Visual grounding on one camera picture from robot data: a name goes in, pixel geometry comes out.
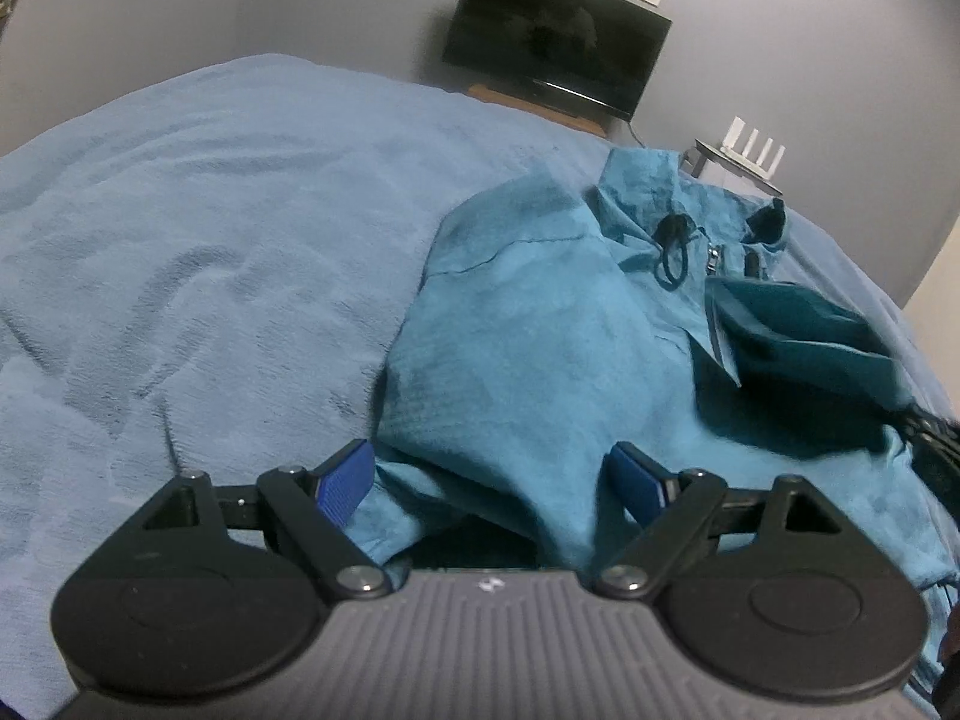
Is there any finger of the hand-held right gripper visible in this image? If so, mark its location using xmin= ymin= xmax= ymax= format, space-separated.
xmin=896 ymin=403 xmax=960 ymax=512

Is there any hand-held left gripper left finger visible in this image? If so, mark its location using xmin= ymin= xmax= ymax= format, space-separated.
xmin=139 ymin=439 xmax=391 ymax=601

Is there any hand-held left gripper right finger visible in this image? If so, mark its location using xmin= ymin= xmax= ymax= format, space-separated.
xmin=596 ymin=441 xmax=845 ymax=601

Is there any teal jacket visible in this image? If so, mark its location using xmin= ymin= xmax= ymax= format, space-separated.
xmin=352 ymin=146 xmax=960 ymax=700

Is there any blue bed blanket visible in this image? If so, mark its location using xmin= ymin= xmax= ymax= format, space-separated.
xmin=0 ymin=52 xmax=960 ymax=720

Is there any small grey side table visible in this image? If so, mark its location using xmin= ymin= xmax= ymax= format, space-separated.
xmin=688 ymin=138 xmax=785 ymax=196

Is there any white router with antennas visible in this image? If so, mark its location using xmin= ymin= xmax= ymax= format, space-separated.
xmin=716 ymin=116 xmax=785 ymax=194

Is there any wooden television stand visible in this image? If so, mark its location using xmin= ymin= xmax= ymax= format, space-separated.
xmin=466 ymin=82 xmax=610 ymax=140

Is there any black flat screen television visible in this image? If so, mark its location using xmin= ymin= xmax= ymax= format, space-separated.
xmin=441 ymin=0 xmax=674 ymax=122

